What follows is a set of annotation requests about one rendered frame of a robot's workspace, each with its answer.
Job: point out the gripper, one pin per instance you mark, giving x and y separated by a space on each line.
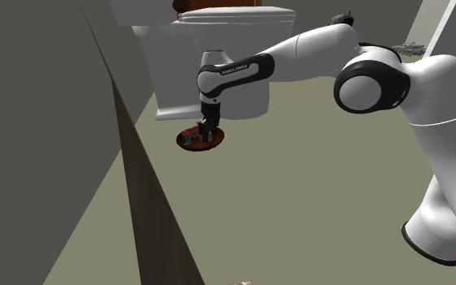
210 112

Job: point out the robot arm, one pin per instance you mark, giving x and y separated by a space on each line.
441 118

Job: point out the red and grey object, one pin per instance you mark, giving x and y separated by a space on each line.
190 133

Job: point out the round brown plate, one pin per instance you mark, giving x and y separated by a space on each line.
196 145

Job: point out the white toilet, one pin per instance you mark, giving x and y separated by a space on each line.
172 59

